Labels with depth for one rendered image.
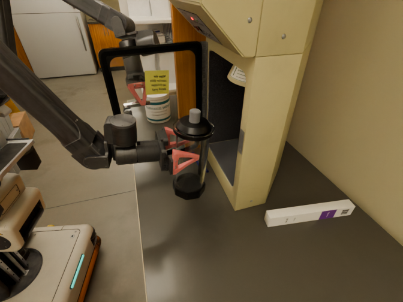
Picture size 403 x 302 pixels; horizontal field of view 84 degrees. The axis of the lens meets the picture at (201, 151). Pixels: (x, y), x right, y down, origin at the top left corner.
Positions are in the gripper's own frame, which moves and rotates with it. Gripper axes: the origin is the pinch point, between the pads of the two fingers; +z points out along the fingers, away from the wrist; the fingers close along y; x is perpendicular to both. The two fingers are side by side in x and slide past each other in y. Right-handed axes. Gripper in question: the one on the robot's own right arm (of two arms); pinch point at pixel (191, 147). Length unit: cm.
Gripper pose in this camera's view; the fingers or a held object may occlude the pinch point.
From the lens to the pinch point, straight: 62.2
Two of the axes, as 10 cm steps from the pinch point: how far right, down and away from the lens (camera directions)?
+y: -3.0, -5.7, 7.7
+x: -1.1, 8.2, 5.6
